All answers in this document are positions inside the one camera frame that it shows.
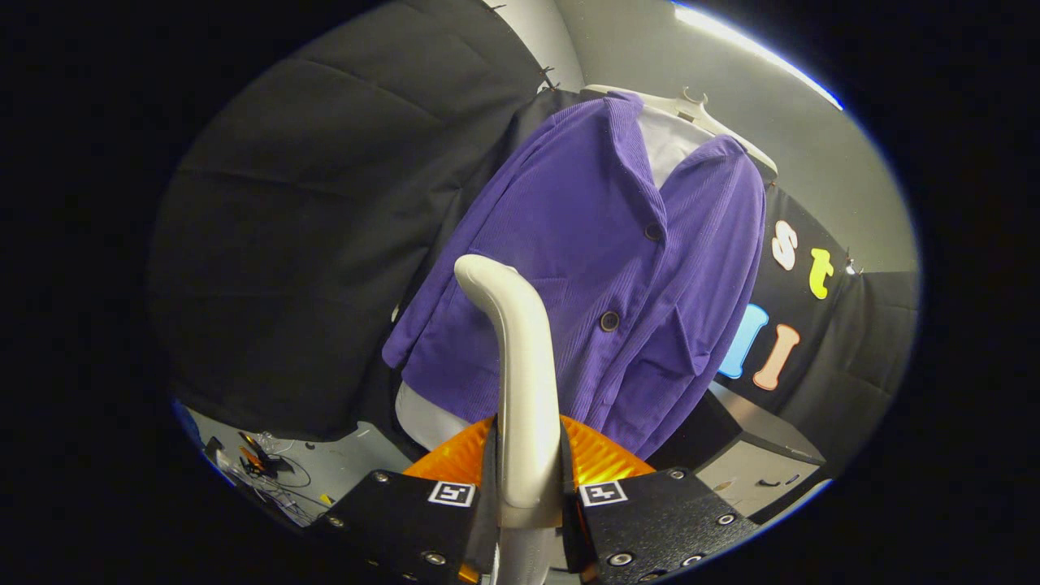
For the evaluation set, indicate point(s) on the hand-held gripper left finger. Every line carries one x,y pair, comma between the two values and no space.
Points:
406,520

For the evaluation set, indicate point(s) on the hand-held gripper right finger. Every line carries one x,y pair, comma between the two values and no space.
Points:
658,520

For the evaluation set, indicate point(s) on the white garment steamer head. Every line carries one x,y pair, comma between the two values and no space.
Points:
528,390

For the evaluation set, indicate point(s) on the white shirt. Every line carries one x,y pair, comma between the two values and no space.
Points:
670,142

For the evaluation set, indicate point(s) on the white clothes hanger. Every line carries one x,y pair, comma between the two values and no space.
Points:
691,106

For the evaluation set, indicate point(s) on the grey drawer cabinet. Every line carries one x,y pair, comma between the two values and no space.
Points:
756,467

